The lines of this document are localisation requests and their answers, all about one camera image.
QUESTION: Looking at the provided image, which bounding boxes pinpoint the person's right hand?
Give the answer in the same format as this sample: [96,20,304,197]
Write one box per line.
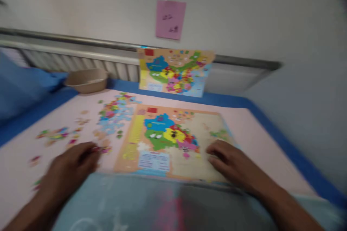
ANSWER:
[206,139,265,191]

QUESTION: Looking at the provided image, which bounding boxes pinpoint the person's left hand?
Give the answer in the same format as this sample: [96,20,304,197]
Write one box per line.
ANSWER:
[44,141,101,191]

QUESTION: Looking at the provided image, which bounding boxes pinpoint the person's left fingers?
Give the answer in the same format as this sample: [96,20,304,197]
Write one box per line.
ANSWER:
[77,141,101,173]

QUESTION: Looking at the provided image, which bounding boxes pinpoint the person's right fingers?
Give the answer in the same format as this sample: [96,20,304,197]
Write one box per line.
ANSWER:
[206,139,234,172]

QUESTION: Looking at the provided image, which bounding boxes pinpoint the pile of loose puzzle pieces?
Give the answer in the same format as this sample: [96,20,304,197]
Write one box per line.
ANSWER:
[28,91,137,191]

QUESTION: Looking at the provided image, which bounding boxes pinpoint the pink sheet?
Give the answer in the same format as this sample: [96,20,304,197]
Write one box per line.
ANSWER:
[0,88,319,231]

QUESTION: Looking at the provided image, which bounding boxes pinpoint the wooden map puzzle board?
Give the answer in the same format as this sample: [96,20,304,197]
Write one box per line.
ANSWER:
[113,103,239,183]

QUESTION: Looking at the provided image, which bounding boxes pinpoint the blue mattress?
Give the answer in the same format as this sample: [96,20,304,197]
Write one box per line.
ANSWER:
[0,71,347,215]

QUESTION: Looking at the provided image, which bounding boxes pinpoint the beige plastic basin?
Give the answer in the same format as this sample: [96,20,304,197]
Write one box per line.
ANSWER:
[64,68,109,94]

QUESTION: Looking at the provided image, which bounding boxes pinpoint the person's body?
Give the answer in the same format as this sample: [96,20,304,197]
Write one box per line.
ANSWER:
[51,172,347,231]

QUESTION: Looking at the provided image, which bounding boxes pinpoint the colourful map reference sheet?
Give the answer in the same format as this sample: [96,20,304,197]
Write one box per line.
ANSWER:
[137,48,216,98]

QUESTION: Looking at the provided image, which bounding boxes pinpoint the blue pillow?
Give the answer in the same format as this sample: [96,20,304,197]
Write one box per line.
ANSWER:
[0,51,68,127]

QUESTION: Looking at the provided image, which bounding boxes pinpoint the pink paper note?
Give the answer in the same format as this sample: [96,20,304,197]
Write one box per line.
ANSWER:
[155,0,187,40]

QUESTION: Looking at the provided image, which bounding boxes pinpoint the metal bed rail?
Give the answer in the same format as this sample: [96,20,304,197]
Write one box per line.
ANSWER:
[0,27,282,91]

